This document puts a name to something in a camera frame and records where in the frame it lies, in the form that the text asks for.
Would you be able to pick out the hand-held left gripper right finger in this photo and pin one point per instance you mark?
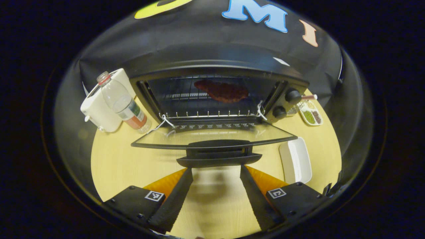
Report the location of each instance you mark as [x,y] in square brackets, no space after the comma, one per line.
[257,202]

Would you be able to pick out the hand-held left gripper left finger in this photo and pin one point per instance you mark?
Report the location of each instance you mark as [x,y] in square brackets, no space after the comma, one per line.
[174,202]

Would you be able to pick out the black electric oven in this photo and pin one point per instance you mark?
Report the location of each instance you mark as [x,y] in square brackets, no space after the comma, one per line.
[215,154]

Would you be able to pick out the brown steak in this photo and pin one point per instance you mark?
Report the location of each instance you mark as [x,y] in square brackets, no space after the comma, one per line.
[222,91]

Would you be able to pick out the white rectangular tray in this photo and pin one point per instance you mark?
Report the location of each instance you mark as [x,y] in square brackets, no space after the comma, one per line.
[295,159]

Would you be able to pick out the white divided plate with beans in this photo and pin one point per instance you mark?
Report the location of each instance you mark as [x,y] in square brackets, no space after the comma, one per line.
[311,114]

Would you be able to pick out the clear plastic water bottle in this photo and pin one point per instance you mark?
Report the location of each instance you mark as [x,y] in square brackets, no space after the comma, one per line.
[124,104]

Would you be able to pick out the white toaster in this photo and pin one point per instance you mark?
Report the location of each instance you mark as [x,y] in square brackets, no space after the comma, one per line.
[99,113]

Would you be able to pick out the thin stick with white tip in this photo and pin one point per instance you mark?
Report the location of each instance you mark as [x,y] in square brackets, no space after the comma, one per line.
[308,97]

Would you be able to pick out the black backdrop cloth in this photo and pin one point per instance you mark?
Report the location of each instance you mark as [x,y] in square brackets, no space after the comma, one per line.
[206,31]

